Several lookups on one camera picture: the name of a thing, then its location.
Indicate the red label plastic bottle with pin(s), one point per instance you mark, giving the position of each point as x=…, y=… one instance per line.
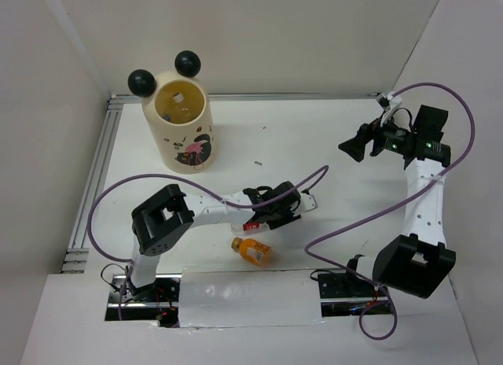
x=249, y=228

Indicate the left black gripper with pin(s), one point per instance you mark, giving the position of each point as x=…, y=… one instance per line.
x=276, y=223

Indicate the orange juice bottle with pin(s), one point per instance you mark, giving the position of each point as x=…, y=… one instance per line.
x=252, y=251

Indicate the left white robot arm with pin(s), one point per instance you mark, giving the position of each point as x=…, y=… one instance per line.
x=161, y=221

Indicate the clear unlabelled plastic bottle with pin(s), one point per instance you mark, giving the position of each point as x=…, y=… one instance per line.
x=175, y=109

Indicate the aluminium frame rail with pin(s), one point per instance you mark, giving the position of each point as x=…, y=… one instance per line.
x=77, y=252

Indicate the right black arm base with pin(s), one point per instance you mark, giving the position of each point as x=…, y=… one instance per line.
x=343, y=294

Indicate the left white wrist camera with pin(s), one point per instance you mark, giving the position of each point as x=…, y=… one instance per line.
x=307, y=203

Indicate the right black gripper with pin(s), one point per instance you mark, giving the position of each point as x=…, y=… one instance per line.
x=356, y=146

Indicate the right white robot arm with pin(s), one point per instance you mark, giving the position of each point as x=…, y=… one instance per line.
x=417, y=261

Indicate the cream cylindrical bin with ears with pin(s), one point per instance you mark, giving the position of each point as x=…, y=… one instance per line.
x=184, y=148

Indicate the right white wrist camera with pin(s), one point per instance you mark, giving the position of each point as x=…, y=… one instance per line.
x=390, y=103

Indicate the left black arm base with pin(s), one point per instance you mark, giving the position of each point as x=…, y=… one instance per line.
x=157, y=303

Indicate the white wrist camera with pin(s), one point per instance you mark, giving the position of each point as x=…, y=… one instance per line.
x=307, y=203
x=390, y=103

